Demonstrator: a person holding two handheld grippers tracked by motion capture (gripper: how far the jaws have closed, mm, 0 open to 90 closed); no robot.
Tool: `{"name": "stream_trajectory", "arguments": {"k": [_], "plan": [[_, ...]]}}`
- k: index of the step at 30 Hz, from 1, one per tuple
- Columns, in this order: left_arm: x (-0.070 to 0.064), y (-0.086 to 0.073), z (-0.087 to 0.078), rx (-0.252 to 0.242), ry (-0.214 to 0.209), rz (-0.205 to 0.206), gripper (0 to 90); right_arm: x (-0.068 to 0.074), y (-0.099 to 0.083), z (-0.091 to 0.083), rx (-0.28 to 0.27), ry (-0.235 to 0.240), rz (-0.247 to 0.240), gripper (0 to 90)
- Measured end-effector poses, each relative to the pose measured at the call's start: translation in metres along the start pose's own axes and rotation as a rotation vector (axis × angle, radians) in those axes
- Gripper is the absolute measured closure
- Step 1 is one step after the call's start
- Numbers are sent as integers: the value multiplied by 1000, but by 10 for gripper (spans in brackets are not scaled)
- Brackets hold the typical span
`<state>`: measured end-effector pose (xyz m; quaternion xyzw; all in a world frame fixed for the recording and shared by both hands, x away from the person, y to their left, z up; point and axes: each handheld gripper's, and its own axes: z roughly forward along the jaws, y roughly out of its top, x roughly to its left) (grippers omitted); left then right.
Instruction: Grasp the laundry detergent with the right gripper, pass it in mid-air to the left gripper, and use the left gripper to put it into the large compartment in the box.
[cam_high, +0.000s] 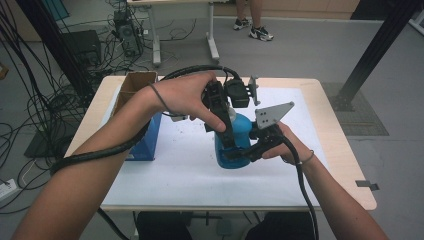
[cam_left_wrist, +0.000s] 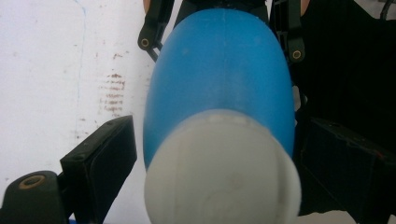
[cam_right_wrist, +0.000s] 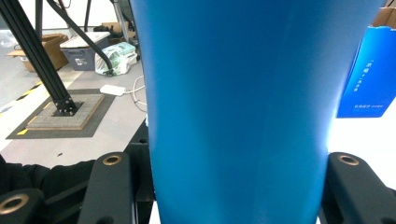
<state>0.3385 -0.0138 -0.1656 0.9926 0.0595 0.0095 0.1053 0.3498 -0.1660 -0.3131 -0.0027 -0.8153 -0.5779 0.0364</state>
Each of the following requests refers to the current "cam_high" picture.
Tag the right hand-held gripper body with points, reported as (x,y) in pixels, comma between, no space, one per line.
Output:
(270,115)

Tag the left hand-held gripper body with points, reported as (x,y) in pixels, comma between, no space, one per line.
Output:
(236,93)

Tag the blue bottle with white cap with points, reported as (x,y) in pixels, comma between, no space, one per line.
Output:
(241,133)

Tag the cardboard box with blue sides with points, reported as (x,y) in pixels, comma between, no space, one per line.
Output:
(146,143)

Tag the person's right hand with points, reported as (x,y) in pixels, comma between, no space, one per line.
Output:
(293,151)

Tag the person's left hand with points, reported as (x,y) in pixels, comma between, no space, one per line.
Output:
(183,96)

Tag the white table mat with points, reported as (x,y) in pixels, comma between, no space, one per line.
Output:
(200,180)

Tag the black wrist loop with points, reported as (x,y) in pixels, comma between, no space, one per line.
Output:
(308,159)
(161,100)

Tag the white desk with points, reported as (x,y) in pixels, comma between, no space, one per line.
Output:
(211,36)

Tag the black table crossbar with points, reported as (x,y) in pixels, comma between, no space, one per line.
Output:
(206,218)

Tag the person's leg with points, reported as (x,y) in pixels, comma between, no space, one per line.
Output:
(240,9)
(283,228)
(256,13)
(163,226)

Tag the wooden table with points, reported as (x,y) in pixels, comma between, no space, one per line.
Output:
(340,160)

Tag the person's right leg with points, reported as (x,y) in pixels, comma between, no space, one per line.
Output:
(283,228)

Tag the grey floor mat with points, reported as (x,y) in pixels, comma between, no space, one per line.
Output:
(363,113)

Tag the wooden cabinet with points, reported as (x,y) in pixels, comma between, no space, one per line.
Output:
(300,8)

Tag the person's left leg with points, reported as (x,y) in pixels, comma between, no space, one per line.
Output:
(163,226)

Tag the grey tape piece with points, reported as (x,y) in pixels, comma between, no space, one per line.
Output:
(366,185)

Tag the black computer tower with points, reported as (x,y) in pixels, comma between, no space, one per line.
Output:
(128,31)

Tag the black metal stand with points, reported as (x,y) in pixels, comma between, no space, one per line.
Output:
(376,46)
(53,43)

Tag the black square box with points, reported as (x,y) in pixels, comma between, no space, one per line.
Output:
(83,46)

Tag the black floor plate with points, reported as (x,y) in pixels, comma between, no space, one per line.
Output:
(43,146)

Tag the white power strip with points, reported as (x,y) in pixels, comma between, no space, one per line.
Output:
(6,190)

